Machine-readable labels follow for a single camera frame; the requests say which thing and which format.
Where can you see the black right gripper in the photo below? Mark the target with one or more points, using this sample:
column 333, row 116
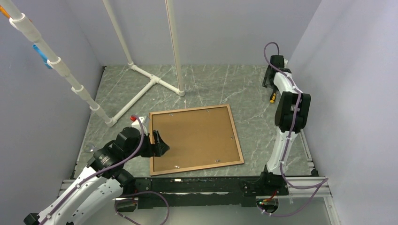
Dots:
column 265, row 82

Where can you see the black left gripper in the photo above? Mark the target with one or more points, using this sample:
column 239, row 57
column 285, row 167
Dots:
column 157, row 149

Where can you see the yellow black screwdriver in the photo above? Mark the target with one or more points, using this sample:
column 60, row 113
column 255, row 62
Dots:
column 273, row 96

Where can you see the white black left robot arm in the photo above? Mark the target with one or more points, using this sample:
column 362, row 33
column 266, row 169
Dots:
column 103, row 179

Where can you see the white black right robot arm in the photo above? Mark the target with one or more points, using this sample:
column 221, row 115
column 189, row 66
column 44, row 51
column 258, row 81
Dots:
column 273, row 163

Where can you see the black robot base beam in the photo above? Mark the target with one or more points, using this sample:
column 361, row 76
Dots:
column 203, row 191

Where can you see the silver open-end wrench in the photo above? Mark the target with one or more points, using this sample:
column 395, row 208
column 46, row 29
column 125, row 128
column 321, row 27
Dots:
column 89, row 148

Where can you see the white PVC pipe stand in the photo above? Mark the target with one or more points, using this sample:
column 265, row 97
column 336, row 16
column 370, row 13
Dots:
column 32, row 96

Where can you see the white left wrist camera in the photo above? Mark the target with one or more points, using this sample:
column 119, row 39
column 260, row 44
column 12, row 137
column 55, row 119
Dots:
column 140, row 123

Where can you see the aluminium table edge rail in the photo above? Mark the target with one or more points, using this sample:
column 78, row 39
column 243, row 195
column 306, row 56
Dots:
column 292, row 112

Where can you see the aluminium front rail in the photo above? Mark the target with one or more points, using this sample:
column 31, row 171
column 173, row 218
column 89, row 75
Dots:
column 67, row 204

